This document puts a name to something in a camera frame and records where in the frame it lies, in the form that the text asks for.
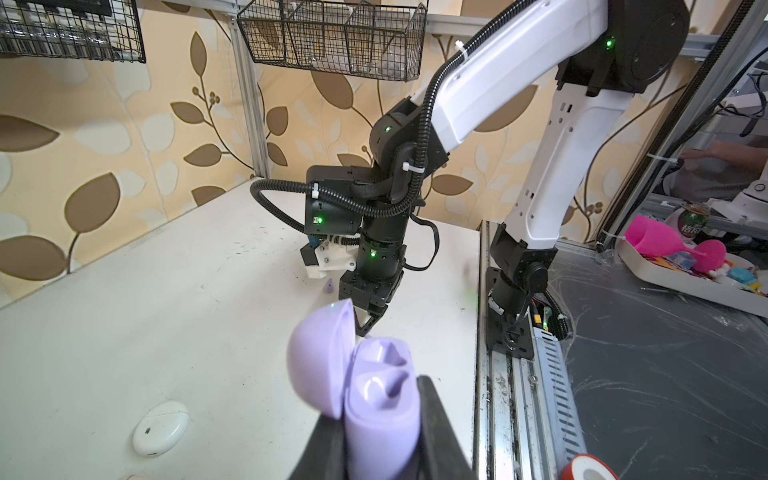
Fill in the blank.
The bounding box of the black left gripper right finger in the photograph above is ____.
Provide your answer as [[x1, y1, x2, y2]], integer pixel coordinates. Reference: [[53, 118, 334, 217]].
[[417, 375, 477, 480]]

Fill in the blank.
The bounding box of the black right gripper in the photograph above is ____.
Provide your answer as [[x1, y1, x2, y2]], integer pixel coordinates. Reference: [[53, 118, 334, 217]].
[[338, 271, 404, 338]]

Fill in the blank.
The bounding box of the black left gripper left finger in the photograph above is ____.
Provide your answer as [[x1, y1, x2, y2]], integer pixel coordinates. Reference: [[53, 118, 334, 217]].
[[289, 415, 347, 480]]

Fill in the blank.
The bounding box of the purple round disc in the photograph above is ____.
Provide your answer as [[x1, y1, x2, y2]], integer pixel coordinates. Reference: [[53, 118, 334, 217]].
[[287, 299, 420, 479]]

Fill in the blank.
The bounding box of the white earbud charging case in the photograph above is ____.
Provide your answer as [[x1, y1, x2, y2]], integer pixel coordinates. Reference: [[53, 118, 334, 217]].
[[132, 401, 190, 457]]

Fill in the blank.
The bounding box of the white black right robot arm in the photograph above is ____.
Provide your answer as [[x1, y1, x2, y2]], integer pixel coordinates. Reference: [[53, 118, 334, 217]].
[[255, 34, 695, 243]]

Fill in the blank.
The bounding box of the red white tape roll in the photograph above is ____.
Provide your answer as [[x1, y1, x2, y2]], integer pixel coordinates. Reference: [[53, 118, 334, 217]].
[[560, 454, 618, 480]]

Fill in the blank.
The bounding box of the white tray with toys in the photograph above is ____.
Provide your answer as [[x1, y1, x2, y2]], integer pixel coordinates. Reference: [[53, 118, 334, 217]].
[[616, 216, 767, 318]]

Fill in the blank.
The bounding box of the person at teleoperation desk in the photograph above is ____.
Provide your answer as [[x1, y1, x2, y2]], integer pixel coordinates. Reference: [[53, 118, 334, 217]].
[[662, 139, 767, 203]]

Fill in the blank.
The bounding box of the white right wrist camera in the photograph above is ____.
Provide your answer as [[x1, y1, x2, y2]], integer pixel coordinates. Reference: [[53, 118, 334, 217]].
[[299, 239, 358, 279]]

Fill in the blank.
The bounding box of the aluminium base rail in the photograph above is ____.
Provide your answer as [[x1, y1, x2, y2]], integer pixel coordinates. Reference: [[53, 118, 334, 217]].
[[472, 221, 586, 479]]

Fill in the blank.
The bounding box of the empty black wire basket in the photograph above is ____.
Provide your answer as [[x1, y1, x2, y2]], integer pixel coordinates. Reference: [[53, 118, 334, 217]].
[[237, 1, 429, 82]]

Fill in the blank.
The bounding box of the wire basket with socket set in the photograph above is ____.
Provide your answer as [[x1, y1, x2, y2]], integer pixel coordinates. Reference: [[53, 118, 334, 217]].
[[1, 0, 146, 63]]

